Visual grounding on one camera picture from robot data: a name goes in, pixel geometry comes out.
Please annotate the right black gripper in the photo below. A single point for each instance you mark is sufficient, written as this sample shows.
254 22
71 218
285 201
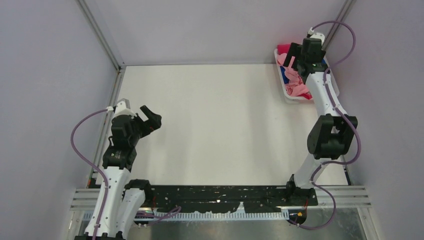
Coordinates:
294 50

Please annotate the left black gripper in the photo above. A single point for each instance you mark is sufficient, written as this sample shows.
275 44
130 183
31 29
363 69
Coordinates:
153 121

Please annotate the pink t shirt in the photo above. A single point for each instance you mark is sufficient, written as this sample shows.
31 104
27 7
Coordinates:
296 86

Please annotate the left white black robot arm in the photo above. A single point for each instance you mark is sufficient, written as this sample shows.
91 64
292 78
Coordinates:
119 197

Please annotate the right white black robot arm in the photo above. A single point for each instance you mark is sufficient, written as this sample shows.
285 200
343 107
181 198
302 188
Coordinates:
333 132

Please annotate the magenta t shirt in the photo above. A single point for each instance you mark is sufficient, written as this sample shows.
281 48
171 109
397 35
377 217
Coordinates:
283 48

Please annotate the blue t shirt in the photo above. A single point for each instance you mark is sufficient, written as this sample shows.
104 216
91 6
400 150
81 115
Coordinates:
285 79

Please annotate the white plastic laundry basket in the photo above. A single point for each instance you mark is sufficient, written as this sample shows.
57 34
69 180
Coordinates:
291 99

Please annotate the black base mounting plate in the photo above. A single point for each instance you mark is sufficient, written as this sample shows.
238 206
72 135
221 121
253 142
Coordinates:
226 198

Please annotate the white slotted cable duct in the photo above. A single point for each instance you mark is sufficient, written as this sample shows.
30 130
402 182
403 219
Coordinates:
239 215

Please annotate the aluminium frame rail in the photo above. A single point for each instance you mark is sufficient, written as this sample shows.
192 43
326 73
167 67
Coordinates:
339 196

